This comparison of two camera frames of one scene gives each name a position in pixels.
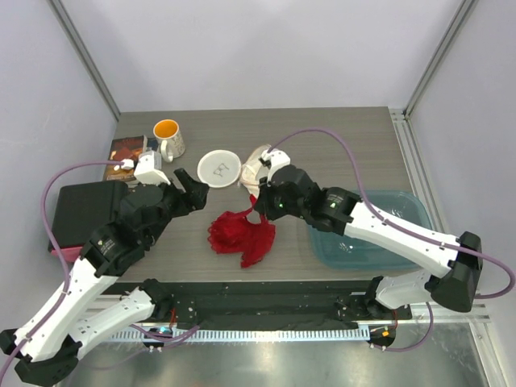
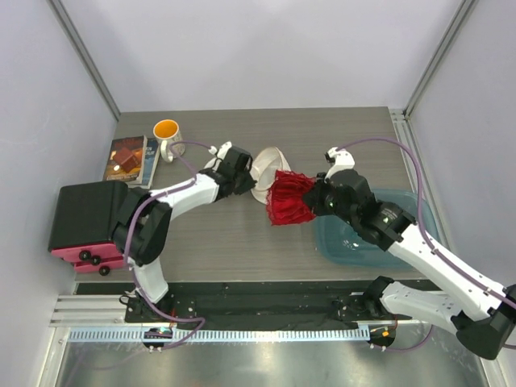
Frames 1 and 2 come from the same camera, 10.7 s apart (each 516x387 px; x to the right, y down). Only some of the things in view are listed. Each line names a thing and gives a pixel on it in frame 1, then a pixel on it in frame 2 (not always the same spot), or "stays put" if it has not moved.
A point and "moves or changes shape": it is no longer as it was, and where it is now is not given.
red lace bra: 233,232 moves or changes shape
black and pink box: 81,210 stays put
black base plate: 269,304 stays put
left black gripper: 196,193 → 247,185
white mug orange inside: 172,144 stays put
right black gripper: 263,205 → 314,195
